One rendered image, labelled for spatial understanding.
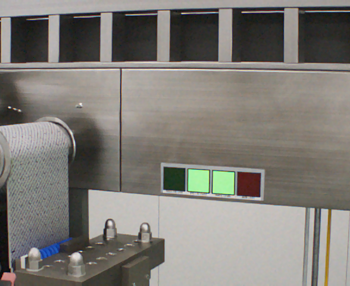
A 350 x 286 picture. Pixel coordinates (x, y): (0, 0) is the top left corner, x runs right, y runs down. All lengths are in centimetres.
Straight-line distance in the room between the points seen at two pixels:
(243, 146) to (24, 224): 51
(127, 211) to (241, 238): 77
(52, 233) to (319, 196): 61
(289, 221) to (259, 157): 246
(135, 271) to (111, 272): 8
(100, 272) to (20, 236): 20
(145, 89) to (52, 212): 36
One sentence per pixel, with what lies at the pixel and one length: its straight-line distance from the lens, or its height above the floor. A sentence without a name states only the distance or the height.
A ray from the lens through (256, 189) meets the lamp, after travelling 151.
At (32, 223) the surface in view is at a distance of 150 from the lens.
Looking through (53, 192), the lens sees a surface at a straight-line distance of 156.
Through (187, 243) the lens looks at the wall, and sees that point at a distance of 418.
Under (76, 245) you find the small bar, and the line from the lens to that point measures 155.
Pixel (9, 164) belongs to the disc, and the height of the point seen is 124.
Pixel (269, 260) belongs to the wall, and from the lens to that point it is 404.
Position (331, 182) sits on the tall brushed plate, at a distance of 148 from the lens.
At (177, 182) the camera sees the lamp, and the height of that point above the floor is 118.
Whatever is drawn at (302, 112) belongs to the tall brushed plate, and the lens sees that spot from 147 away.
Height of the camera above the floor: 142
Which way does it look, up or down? 6 degrees down
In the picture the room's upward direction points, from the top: 1 degrees clockwise
